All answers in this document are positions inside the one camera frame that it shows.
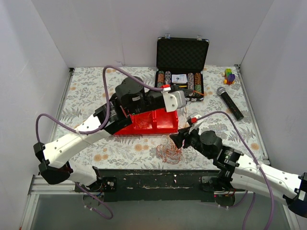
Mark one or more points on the orange rubber band tangle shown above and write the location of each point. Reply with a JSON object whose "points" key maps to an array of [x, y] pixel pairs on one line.
{"points": [[166, 150]]}

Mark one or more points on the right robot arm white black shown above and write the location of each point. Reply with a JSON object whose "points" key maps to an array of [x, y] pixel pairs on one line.
{"points": [[239, 171]]}

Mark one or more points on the white playing card box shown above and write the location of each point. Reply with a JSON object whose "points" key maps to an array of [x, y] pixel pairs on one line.
{"points": [[179, 78]]}

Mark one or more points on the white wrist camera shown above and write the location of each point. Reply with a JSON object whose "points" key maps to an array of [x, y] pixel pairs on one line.
{"points": [[194, 122], [173, 100]]}

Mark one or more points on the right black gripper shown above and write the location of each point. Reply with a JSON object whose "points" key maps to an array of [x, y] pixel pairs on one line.
{"points": [[186, 137]]}

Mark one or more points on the black poker chip case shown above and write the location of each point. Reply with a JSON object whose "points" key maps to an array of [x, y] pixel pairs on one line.
{"points": [[181, 56]]}

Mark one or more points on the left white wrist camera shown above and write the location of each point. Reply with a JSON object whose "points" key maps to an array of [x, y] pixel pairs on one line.
{"points": [[173, 100]]}

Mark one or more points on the red plastic compartment bin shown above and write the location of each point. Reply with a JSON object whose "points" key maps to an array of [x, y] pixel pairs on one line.
{"points": [[162, 123]]}

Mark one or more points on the black handheld microphone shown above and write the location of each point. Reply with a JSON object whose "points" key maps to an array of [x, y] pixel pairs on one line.
{"points": [[221, 91]]}

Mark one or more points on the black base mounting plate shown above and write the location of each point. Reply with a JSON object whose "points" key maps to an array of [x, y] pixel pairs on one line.
{"points": [[155, 185]]}

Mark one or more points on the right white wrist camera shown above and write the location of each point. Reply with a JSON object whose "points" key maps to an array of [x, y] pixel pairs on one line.
{"points": [[194, 122]]}

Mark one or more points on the colourful toy block train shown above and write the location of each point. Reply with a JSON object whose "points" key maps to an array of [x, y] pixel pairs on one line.
{"points": [[229, 77]]}

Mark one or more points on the aluminium frame rail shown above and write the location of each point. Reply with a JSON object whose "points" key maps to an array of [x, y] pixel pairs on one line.
{"points": [[39, 186]]}

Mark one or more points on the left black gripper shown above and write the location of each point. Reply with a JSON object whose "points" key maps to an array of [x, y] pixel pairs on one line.
{"points": [[183, 91]]}

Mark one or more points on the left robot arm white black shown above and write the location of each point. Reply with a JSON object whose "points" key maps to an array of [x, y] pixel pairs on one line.
{"points": [[55, 157]]}

